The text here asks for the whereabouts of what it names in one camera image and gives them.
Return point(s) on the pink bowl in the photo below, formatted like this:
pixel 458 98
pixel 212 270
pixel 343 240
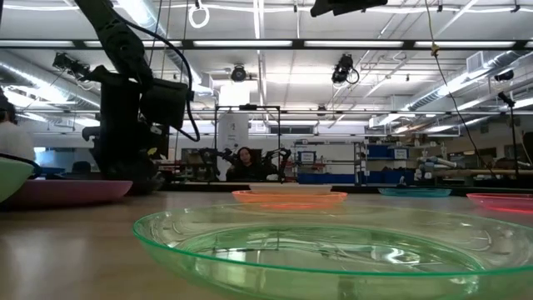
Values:
pixel 504 202

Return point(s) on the black ceiling rig device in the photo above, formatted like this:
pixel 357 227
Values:
pixel 68 64

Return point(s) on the black overhead beam with lights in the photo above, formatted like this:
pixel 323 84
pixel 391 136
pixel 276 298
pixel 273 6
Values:
pixel 297 43

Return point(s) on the light green bowl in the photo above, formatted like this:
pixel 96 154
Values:
pixel 12 179

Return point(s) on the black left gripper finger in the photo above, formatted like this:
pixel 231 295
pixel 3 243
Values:
pixel 145 171
pixel 110 166

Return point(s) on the person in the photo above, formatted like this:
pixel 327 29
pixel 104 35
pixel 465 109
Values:
pixel 14 141
pixel 245 166

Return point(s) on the metal shelf with blue bins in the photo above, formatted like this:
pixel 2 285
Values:
pixel 383 152

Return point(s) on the small clear orange plastic plate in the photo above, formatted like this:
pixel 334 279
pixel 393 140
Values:
pixel 287 197

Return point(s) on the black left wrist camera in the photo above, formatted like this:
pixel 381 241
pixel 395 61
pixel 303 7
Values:
pixel 166 102

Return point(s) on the black background station frame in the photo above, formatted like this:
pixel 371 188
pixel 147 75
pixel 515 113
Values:
pixel 247 107

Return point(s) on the white framed sign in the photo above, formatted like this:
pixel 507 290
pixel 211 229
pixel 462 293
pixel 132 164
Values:
pixel 307 157

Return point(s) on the small clear green plastic plate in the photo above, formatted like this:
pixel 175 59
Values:
pixel 333 250

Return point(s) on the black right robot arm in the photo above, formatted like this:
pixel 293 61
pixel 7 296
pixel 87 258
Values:
pixel 345 6

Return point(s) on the large purple plastic plate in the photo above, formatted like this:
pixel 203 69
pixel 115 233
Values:
pixel 66 193

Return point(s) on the black stand with camera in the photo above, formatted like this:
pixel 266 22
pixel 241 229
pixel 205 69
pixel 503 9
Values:
pixel 513 125

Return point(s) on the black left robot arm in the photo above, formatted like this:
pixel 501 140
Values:
pixel 121 41

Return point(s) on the round black ceiling camera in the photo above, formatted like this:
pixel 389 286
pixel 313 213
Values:
pixel 238 73

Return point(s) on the black office chair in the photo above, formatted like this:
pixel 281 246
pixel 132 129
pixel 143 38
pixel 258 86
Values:
pixel 81 167

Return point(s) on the white pillar cabinet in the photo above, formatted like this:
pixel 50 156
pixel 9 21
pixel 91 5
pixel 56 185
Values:
pixel 233 129

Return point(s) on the small clear teal plastic plate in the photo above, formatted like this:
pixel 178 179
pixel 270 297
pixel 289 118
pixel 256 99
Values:
pixel 414 192

